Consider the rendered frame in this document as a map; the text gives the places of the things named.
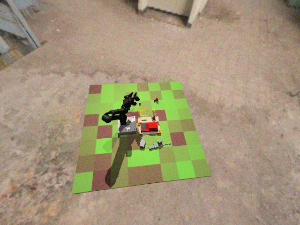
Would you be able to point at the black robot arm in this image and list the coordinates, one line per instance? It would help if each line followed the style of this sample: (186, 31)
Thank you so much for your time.
(122, 113)

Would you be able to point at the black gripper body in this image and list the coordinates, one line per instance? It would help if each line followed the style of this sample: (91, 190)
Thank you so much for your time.
(131, 99)

